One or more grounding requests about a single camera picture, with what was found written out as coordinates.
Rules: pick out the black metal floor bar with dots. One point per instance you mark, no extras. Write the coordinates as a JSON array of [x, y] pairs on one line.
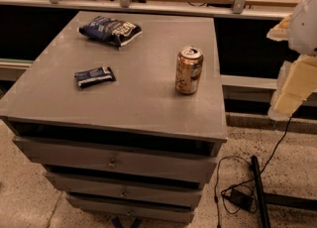
[[260, 193]]

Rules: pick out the grey drawer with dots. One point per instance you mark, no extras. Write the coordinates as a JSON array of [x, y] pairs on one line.
[[119, 159], [97, 204], [123, 189]]

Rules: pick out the top grey drawer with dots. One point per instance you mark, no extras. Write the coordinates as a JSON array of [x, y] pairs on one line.
[[119, 159]]

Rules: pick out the gold soda can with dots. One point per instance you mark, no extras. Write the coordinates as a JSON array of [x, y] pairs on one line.
[[188, 69]]

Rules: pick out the blue rxbar blueberry bar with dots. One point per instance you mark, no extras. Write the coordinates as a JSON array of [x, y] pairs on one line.
[[94, 76]]

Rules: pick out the middle grey drawer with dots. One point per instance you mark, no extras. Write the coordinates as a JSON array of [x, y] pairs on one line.
[[123, 189]]

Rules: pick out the black power adapter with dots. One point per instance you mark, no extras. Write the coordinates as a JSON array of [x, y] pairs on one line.
[[241, 200]]

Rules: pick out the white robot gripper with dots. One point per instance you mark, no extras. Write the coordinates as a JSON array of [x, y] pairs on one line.
[[304, 27]]

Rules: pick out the dark blue chip bag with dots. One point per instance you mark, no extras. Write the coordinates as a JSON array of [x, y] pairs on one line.
[[110, 31]]

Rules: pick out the grey drawer cabinet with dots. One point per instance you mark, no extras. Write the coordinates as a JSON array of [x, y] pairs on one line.
[[140, 109]]

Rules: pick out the bottom grey drawer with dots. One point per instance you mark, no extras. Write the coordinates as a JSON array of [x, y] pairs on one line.
[[97, 204]]

